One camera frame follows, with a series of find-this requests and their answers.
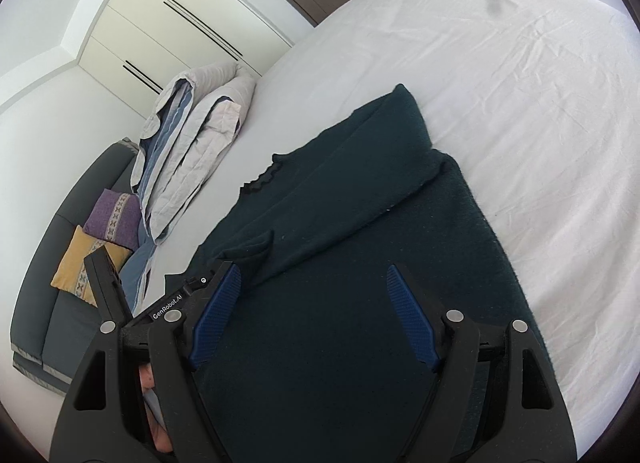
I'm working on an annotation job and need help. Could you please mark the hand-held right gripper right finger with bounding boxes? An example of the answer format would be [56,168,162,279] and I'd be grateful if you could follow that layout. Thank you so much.
[386,264,578,463]

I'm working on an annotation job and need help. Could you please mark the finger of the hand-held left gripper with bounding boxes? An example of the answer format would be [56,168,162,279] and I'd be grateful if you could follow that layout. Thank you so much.
[182,258,234,295]

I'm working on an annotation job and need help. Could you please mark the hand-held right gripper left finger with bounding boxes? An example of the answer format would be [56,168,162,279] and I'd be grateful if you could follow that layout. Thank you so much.
[50,263,242,463]

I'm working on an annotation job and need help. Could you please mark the dark green knit sweater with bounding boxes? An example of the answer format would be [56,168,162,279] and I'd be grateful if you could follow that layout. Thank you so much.
[192,83,556,463]

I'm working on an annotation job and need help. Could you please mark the person's left hand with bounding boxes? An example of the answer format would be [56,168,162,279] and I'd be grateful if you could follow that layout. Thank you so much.
[139,362,175,451]

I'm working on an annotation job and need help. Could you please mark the yellow patterned cushion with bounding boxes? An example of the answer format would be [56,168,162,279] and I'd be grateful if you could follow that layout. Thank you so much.
[50,226,133,308]

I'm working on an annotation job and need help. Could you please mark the purple patterned cushion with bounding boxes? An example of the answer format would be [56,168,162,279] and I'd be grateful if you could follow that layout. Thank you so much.
[82,189,143,250]

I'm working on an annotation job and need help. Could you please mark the dark grey sofa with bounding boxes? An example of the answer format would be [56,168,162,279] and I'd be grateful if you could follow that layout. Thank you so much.
[10,138,146,389]

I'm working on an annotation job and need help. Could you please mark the bed with white sheet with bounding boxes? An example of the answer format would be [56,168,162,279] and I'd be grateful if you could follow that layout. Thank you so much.
[142,0,636,459]

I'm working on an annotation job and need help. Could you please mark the cream wardrobe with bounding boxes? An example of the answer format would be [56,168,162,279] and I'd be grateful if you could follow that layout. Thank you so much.
[62,0,313,94]

